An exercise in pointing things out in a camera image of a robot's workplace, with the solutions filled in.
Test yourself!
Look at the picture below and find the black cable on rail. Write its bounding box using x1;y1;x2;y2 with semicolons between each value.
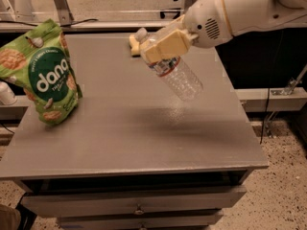
0;17;100;28

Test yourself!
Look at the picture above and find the yellow sponge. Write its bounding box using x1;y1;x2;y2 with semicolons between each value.
129;34;140;57

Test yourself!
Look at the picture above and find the metal bracket at right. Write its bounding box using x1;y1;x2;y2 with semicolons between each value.
264;64;307;137

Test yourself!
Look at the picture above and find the grey wooden drawer cabinet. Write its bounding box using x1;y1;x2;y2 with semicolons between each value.
0;31;270;230

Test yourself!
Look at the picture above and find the grey drawer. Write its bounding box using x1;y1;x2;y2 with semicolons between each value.
59;210;223;230
21;186;247;218

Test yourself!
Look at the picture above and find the lower grey drawer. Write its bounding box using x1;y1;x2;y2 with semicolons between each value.
59;210;223;230

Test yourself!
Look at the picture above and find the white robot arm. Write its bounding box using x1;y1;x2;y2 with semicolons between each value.
140;0;307;63

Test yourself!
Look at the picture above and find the clear plastic water bottle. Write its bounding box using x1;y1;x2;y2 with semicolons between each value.
133;27;204;102

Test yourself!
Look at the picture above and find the white bottle at left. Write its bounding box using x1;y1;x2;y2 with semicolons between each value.
0;81;17;105

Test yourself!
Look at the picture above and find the upper grey drawer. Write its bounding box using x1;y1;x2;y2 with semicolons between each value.
21;186;247;218

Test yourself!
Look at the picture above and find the metal frame rail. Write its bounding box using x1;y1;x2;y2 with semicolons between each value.
0;16;307;34

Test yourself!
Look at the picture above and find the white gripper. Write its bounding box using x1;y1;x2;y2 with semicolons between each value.
140;0;233;63

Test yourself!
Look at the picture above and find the green dang snack bag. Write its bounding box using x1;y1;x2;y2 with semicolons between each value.
0;19;83;125

